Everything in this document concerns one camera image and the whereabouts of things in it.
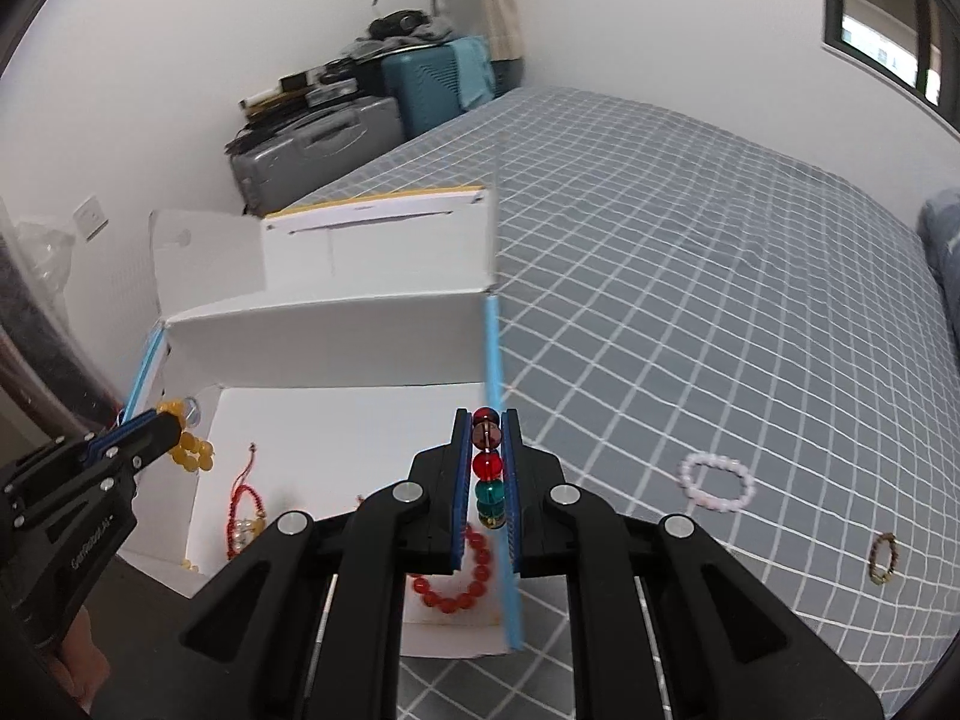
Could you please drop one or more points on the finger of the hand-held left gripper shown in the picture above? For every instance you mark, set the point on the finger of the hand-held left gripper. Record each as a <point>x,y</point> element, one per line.
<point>154,439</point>
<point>120,433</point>

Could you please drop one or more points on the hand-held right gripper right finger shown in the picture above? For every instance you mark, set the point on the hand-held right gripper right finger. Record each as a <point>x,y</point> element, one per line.
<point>512,495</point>

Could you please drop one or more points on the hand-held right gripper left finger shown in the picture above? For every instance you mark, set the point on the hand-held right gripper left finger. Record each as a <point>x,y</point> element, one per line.
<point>459,495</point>

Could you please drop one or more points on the blue and yellow cardboard box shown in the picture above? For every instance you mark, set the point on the blue and yellow cardboard box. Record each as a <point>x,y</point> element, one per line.
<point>337,345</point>

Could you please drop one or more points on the person's left hand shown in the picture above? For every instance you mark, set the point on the person's left hand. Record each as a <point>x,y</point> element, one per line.
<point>82,660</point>

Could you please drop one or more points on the clear plastic bag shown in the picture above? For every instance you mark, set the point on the clear plastic bag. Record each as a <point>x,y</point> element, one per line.
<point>41,251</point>

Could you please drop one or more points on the grey suitcase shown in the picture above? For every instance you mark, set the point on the grey suitcase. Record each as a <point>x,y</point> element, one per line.
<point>315,150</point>

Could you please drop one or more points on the pile of small boxes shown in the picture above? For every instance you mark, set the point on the pile of small boxes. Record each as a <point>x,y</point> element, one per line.
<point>300,90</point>

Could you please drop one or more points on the teal suitcase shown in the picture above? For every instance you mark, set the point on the teal suitcase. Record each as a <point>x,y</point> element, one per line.
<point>420,90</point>

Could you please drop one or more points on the teal cloth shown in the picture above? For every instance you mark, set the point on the teal cloth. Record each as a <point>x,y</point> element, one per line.
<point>474,71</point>

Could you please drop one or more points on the black bag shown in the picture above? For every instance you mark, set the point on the black bag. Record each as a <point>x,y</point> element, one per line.
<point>401,22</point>

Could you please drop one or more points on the beige curtain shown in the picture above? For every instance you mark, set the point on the beige curtain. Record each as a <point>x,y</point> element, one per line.
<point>499,7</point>

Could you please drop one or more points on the folded blue grey quilt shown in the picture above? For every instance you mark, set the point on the folded blue grey quilt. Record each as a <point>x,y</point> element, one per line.
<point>943,255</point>

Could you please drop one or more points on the dark framed window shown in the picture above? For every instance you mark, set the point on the dark framed window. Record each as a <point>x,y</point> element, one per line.
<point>877,7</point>

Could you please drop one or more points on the white wall socket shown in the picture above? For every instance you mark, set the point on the white wall socket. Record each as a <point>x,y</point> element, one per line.
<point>91,216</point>

